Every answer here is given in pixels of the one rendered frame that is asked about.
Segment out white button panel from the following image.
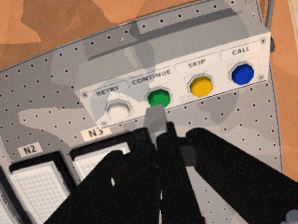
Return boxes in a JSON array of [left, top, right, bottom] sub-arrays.
[[74, 0, 275, 130]]

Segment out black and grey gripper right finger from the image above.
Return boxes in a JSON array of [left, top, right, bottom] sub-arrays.
[[153, 103, 298, 224]]

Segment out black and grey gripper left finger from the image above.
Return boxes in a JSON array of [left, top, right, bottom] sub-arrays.
[[43, 106, 161, 224]]

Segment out grey perforated base plate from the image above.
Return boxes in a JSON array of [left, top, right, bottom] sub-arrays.
[[0, 0, 284, 224]]

